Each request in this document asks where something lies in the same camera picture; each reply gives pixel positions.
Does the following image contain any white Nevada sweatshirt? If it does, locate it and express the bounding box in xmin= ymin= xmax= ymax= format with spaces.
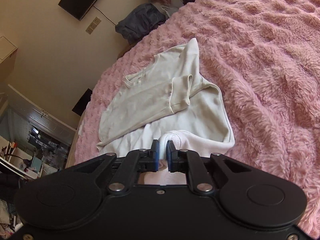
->
xmin=96 ymin=37 xmax=235 ymax=186

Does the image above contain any white door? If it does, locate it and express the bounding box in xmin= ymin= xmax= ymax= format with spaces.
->
xmin=5 ymin=84 xmax=76 ymax=145

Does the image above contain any black box by wall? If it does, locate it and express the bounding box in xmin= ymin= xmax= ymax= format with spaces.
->
xmin=72 ymin=88 xmax=92 ymax=116

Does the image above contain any wall socket panel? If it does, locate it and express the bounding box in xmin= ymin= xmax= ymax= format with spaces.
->
xmin=86 ymin=17 xmax=101 ymax=34

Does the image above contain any cluttered desk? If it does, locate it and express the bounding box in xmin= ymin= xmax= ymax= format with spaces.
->
xmin=1 ymin=127 xmax=69 ymax=180

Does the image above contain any television power cable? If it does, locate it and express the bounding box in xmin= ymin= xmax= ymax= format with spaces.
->
xmin=93 ymin=4 xmax=117 ymax=27

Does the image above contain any white cloth on bed edge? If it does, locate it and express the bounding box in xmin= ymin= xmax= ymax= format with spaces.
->
xmin=75 ymin=109 xmax=86 ymax=140

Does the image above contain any pink fluffy blanket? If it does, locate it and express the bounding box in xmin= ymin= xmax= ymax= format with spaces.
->
xmin=75 ymin=0 xmax=319 ymax=238

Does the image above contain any dark blue bag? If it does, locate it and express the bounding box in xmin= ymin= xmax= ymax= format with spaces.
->
xmin=115 ymin=3 xmax=167 ymax=44

